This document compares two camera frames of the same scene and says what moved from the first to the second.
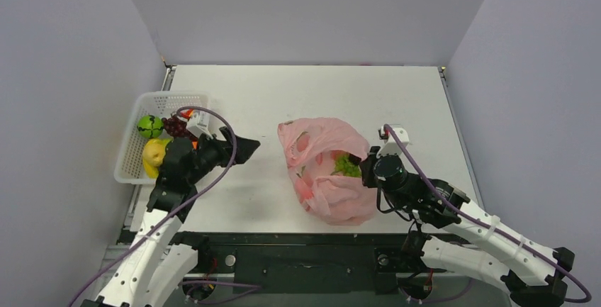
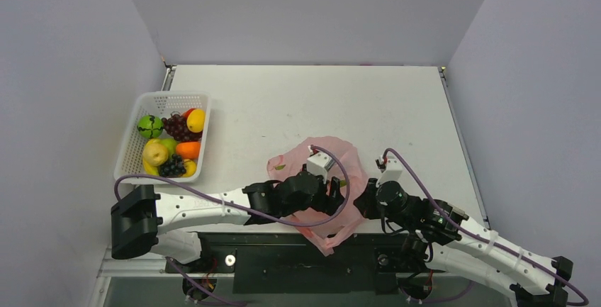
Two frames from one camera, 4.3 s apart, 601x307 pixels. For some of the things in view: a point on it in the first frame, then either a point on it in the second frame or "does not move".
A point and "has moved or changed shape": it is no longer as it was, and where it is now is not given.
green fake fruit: [150, 126] does not move
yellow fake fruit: [153, 154] → [195, 120]
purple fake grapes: [176, 127] does not move
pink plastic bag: [311, 147] has moved or changed shape
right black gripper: [367, 169] → [369, 196]
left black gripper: [223, 147] → [327, 203]
